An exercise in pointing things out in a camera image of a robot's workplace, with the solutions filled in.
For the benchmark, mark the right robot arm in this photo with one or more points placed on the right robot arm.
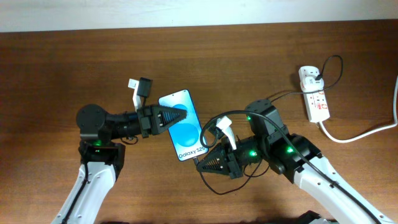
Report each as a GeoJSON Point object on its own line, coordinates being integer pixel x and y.
{"type": "Point", "coordinates": [291, 155]}

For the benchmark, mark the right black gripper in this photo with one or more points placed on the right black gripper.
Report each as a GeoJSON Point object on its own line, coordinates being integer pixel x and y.
{"type": "Point", "coordinates": [233, 163]}

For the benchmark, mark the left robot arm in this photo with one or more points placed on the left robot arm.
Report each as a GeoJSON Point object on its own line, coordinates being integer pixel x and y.
{"type": "Point", "coordinates": [103, 140]}

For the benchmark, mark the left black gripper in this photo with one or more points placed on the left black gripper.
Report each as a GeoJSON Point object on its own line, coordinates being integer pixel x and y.
{"type": "Point", "coordinates": [153, 124]}

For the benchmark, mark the white power strip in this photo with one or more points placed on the white power strip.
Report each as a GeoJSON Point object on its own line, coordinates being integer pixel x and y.
{"type": "Point", "coordinates": [315, 102]}

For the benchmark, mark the blue Samsung Galaxy smartphone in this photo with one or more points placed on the blue Samsung Galaxy smartphone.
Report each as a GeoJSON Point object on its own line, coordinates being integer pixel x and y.
{"type": "Point", "coordinates": [185, 135]}

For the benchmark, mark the white charger adapter plug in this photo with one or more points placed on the white charger adapter plug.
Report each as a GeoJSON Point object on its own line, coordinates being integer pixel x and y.
{"type": "Point", "coordinates": [310, 84]}

